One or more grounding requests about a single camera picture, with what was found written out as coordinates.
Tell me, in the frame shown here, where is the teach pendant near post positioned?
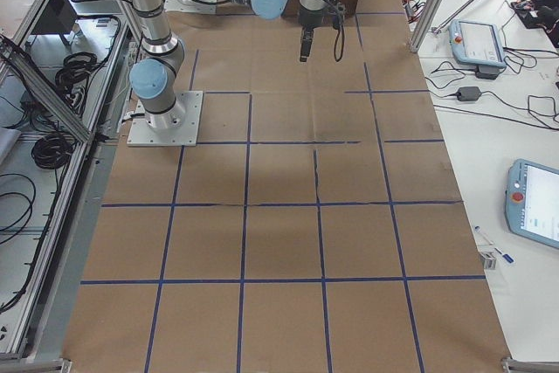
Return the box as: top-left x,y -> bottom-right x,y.
448,19 -> 506,69

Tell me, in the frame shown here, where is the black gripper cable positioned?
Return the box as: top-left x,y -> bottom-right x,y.
300,0 -> 347,63

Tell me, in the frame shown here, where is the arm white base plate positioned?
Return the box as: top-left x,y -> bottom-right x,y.
127,91 -> 204,147

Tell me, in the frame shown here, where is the teach pendant at edge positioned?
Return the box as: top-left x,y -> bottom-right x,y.
505,159 -> 559,249

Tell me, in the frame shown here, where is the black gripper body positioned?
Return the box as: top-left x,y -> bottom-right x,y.
298,5 -> 327,31

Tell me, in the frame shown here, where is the coiled black cable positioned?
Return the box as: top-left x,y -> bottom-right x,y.
31,135 -> 73,171

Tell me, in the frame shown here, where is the brown paper table cover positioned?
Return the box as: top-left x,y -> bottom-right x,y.
63,0 -> 508,372

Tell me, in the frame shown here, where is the blue white pen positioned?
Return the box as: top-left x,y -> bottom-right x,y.
474,225 -> 514,264

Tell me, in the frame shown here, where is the black power adapter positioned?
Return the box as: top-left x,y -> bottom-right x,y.
455,86 -> 481,102

